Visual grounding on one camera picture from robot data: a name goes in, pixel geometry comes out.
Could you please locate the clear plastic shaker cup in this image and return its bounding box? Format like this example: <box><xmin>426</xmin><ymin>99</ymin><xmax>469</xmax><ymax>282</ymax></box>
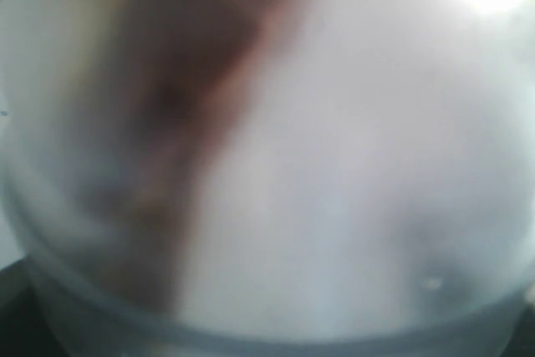
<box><xmin>2</xmin><ymin>0</ymin><xmax>534</xmax><ymax>356</ymax></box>

